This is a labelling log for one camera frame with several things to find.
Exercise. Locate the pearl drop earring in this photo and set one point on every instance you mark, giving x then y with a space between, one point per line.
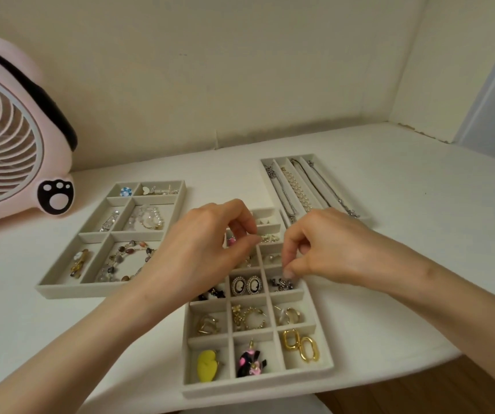
272 257

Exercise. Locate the grey earring grid tray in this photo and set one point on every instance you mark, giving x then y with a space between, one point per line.
230 388

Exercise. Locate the grey necklace tray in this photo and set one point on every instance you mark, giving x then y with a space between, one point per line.
269 161

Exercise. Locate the gold oval hoop earring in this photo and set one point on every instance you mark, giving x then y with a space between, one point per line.
309 339
291 332

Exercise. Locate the black bow earrings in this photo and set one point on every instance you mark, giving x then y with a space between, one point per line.
213 293

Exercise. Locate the oval cameo earring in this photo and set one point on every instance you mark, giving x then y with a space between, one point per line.
254 285
238 286

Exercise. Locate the pink animal-shaped desk fan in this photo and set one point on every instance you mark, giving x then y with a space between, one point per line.
10 146

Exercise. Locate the person's left forearm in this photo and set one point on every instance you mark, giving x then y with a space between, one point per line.
66 353

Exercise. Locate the gold heart hoop earring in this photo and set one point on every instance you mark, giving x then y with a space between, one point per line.
208 325

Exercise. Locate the white table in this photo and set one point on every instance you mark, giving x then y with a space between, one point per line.
402 275

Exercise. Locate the person's right forearm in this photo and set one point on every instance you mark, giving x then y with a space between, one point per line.
476 306

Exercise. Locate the person's left hand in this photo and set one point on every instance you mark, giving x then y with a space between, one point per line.
191 254

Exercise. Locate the grey bracelet tray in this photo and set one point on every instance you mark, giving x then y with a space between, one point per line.
46 293

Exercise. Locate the silver snake earring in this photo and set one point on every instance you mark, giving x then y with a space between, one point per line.
275 283
285 285

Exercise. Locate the shiny wide hoop earring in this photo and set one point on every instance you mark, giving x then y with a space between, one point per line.
288 316

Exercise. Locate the gold flower stud earring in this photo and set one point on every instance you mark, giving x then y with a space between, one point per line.
236 309

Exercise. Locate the gold chunky hoop earring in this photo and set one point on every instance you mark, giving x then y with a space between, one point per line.
245 323

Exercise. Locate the crystal stud earring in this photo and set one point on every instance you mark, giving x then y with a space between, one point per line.
270 238

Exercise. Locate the rhinestone bow brooch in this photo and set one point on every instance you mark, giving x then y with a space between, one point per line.
165 190

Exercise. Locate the pink black bow earring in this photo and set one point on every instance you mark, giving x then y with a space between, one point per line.
249 361

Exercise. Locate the yellow enamel earring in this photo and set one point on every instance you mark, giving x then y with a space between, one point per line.
213 358
204 368

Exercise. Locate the person's right hand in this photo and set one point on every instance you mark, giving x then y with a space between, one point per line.
351 250

